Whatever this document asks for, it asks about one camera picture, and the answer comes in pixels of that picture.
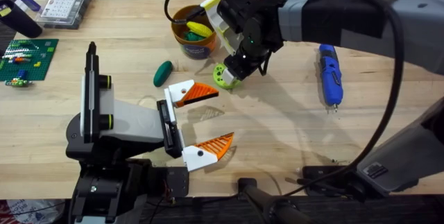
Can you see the left wrist upright plate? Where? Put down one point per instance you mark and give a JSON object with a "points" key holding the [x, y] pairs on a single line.
{"points": [[92, 95]]}

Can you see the green disc with holes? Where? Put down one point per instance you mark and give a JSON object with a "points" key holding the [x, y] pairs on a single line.
{"points": [[219, 78]]}

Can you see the black cylindrical case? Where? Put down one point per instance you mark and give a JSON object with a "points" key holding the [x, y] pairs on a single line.
{"points": [[19, 19]]}

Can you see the black pole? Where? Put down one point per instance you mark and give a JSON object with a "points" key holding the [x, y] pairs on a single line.
{"points": [[263, 196]]}

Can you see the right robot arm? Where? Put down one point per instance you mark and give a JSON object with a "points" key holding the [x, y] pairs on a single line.
{"points": [[416, 26]]}

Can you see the black mounting plate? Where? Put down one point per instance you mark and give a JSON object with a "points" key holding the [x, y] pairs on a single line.
{"points": [[322, 179], [173, 182]]}

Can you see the green board with blocks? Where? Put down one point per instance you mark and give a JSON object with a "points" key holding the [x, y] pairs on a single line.
{"points": [[26, 59]]}

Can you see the orange tub with toys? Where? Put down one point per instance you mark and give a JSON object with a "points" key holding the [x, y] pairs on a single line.
{"points": [[197, 45]]}

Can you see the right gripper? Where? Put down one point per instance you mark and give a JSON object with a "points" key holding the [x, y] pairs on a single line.
{"points": [[256, 30]]}

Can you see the green toy vegetable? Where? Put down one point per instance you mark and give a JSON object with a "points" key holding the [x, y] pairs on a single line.
{"points": [[162, 73]]}

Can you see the wrist upright plate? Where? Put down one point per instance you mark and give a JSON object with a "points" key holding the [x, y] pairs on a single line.
{"points": [[92, 95], [216, 16]]}

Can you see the right wrist upright plate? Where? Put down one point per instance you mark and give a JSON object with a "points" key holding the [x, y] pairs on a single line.
{"points": [[216, 16]]}

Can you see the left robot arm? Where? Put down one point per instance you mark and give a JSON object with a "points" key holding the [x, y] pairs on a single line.
{"points": [[104, 189]]}

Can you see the clear plastic parts box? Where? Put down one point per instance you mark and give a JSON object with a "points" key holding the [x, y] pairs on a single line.
{"points": [[64, 3]]}

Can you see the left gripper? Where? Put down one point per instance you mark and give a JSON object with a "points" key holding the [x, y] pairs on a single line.
{"points": [[138, 123]]}

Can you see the white and red bag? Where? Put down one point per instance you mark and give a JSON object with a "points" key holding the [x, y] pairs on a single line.
{"points": [[27, 212]]}

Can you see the blue electric screwdriver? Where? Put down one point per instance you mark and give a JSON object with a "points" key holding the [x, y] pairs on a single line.
{"points": [[331, 75]]}

